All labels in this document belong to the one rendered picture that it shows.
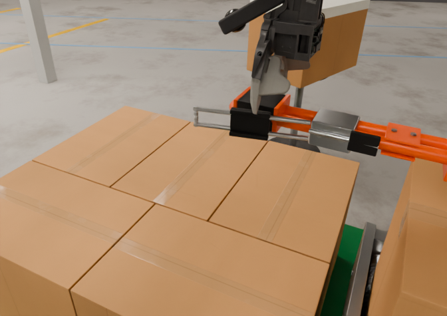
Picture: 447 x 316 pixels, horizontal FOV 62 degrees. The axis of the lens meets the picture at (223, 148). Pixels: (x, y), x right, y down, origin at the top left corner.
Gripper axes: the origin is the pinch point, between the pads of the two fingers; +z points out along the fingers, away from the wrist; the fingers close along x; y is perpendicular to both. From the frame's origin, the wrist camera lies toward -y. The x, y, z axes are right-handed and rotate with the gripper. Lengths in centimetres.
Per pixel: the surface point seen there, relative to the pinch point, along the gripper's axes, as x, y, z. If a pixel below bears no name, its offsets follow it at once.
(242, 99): -1.0, -4.2, 0.7
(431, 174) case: 16.2, 30.5, 16.3
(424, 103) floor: 310, 50, 111
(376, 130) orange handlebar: 2.3, 18.7, 2.8
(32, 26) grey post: 179, -286, 56
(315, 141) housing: -1.8, 9.8, 5.1
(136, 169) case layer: 37, -63, 57
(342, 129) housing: -1.8, 13.6, 1.9
